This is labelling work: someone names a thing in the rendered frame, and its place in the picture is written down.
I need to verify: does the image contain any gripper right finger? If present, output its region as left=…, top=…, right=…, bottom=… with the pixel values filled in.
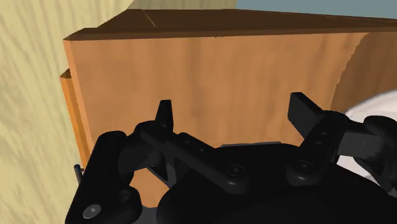
left=284, top=92, right=397, bottom=198

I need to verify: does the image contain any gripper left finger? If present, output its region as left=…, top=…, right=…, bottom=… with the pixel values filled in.
left=64, top=99, right=251, bottom=224

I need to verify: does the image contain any brown wooden cabinet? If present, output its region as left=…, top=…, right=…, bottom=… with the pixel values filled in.
left=59, top=8, right=397, bottom=209

